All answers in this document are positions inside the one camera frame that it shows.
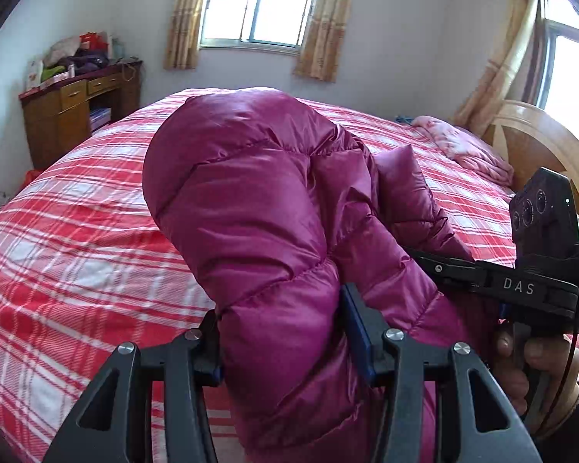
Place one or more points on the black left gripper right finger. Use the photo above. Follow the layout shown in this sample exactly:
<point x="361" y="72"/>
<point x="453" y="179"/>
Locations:
<point x="440" y="404"/>

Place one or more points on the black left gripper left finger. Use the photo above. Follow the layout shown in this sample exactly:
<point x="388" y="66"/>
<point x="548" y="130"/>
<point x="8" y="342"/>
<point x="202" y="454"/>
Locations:
<point x="111" y="420"/>

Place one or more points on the magenta puffer down jacket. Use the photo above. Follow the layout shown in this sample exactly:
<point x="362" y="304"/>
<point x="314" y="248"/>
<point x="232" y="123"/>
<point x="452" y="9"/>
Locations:
<point x="273" y="206"/>

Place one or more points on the red white plaid bedspread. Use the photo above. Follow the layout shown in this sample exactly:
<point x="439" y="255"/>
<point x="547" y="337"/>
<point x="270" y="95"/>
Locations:
<point x="84" y="266"/>

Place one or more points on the wooden bed headboard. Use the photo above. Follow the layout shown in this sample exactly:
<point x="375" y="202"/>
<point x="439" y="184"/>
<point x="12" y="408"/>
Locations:
<point x="528" y="139"/>

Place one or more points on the pink folded blanket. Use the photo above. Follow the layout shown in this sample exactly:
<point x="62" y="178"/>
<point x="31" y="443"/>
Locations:
<point x="466" y="149"/>

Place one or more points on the side window by headboard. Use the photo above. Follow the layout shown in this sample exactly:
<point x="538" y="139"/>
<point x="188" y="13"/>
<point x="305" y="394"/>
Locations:
<point x="556" y="63"/>

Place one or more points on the wooden desk with drawers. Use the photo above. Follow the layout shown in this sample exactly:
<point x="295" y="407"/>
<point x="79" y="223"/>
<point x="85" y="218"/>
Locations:
<point x="58" y="118"/>

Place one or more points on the beige side window curtain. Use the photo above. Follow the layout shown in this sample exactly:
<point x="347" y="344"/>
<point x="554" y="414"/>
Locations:
<point x="484" y="103"/>

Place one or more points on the beige curtain right of window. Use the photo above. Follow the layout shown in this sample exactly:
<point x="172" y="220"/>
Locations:
<point x="324" y="36"/>

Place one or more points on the beige curtain of window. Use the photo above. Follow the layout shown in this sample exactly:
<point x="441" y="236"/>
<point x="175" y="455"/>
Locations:
<point x="324" y="36"/>
<point x="183" y="34"/>

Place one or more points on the clutter pile on desk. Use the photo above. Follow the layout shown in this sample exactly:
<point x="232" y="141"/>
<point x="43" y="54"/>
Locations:
<point x="74" y="56"/>

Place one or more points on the beige curtain left of window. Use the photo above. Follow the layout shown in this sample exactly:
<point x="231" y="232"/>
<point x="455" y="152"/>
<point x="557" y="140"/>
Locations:
<point x="183" y="34"/>

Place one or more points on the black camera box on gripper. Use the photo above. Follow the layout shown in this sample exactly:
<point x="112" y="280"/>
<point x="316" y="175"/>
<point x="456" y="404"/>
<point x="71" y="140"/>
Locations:
<point x="545" y="228"/>

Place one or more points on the far window with frame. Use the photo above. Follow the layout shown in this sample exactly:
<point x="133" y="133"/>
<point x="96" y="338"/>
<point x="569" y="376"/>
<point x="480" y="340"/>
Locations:
<point x="259" y="24"/>

